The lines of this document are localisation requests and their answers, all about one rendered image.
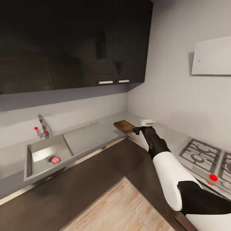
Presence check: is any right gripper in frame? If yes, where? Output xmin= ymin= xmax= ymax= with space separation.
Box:
xmin=133 ymin=127 xmax=143 ymax=135

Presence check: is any vidalia onion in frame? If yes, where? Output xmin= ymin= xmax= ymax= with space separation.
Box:
xmin=52 ymin=157 xmax=60 ymax=165

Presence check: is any cutting board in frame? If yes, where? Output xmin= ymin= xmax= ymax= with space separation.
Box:
xmin=114 ymin=120 xmax=136 ymax=133

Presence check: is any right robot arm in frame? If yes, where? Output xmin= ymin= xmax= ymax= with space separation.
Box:
xmin=133 ymin=119 xmax=231 ymax=231

